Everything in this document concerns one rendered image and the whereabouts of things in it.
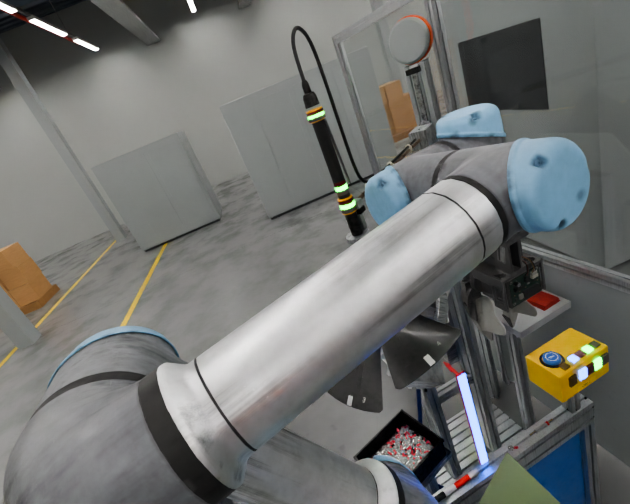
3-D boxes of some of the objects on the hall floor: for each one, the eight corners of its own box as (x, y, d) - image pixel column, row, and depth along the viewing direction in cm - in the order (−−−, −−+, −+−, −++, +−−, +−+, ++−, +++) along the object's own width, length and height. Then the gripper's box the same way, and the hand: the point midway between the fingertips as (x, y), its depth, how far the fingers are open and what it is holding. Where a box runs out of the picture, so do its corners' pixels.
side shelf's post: (530, 429, 186) (507, 298, 153) (537, 435, 182) (514, 302, 149) (524, 434, 185) (499, 303, 152) (531, 440, 182) (507, 307, 149)
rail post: (594, 551, 139) (580, 411, 108) (605, 562, 136) (594, 420, 105) (586, 557, 138) (570, 418, 107) (597, 568, 135) (584, 428, 104)
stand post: (490, 446, 186) (442, 252, 140) (504, 460, 178) (458, 260, 132) (483, 450, 185) (432, 258, 140) (497, 465, 177) (448, 265, 131)
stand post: (454, 471, 182) (407, 330, 146) (466, 487, 174) (421, 341, 138) (446, 476, 181) (398, 336, 145) (459, 492, 173) (411, 347, 137)
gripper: (480, 249, 46) (505, 372, 54) (550, 210, 48) (563, 335, 56) (437, 233, 53) (464, 343, 62) (498, 200, 56) (517, 311, 64)
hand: (496, 324), depth 61 cm, fingers open, 4 cm apart
